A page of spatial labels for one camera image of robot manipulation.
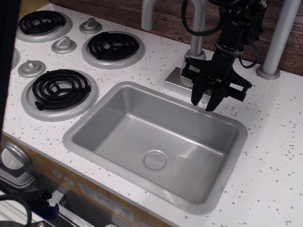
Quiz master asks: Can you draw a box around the grey plastic sink basin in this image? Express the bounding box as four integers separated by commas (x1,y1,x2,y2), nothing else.
63,82,248,215

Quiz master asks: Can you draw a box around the silver toy faucet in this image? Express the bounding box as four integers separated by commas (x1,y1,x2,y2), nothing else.
141,0,207,97

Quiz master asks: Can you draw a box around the silver stove knob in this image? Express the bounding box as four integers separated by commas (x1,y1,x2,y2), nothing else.
79,17,102,34
51,36,77,54
18,60,46,78

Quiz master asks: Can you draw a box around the front black coil burner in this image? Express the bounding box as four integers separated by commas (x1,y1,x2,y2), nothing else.
21,69,98,122

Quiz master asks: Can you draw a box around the silver stove knob front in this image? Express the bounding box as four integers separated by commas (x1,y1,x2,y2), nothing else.
18,60,46,78

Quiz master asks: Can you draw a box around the silver stove knob back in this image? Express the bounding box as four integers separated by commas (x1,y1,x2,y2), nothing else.
79,17,102,34

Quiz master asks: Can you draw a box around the grey vertical support pole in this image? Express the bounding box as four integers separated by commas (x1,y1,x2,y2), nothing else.
257,0,301,80

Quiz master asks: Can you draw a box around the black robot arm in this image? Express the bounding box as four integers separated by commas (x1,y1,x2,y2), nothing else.
181,0,269,111

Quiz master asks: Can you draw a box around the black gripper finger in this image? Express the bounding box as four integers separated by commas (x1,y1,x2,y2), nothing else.
191,77,206,105
205,88,225,112

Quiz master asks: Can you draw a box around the far left coil burner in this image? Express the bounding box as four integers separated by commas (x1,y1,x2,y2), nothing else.
11,47,20,70

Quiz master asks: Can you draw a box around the black coil burner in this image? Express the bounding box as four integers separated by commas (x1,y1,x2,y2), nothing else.
21,69,98,122
81,31,145,70

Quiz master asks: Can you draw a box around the middle black coil burner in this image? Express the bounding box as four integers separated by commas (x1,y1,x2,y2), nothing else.
81,31,145,70

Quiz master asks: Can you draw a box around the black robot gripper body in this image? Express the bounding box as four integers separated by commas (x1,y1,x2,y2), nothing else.
181,44,252,101

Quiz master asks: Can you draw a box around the silver stove knob middle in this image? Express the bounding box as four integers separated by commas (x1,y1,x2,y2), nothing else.
51,36,77,54

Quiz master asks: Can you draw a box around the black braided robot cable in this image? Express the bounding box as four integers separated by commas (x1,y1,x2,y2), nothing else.
181,0,224,37

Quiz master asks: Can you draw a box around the silver faucet lever handle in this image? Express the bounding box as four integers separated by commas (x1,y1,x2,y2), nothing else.
205,89,212,96

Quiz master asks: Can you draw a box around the black cable lower left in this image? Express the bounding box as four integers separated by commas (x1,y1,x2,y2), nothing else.
0,189,59,224

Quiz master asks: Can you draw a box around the grey round oven dial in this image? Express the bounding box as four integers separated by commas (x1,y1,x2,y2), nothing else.
0,142,31,177

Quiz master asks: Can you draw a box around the back left coil burner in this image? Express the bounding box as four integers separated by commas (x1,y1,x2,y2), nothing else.
16,10,72,43

